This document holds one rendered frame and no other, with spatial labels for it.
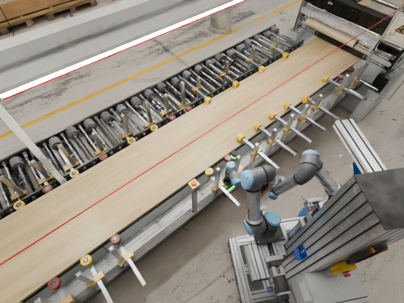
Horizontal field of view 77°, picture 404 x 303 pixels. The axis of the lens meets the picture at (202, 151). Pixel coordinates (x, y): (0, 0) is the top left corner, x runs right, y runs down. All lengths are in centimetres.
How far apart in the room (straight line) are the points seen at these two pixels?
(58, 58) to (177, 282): 244
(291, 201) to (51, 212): 265
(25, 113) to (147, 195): 312
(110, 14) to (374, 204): 133
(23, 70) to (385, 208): 151
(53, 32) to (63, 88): 400
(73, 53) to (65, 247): 160
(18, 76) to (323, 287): 192
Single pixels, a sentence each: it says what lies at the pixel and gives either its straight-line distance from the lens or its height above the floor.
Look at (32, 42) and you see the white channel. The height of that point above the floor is 245.
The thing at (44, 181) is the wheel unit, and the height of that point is 86.
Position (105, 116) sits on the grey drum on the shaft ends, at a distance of 312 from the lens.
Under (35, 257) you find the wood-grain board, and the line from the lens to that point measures 248.
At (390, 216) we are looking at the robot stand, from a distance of 127.
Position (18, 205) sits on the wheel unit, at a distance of 275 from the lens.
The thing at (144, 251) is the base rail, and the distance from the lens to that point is 240.
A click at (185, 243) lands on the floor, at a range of 310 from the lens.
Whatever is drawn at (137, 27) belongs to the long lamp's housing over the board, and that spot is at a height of 237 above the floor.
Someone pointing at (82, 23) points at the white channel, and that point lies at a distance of 121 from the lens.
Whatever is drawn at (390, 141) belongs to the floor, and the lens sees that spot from 476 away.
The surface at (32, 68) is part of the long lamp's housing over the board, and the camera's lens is 121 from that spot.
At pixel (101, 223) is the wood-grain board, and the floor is 90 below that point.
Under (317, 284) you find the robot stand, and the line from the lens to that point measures 191.
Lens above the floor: 298
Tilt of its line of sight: 54 degrees down
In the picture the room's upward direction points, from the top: 1 degrees clockwise
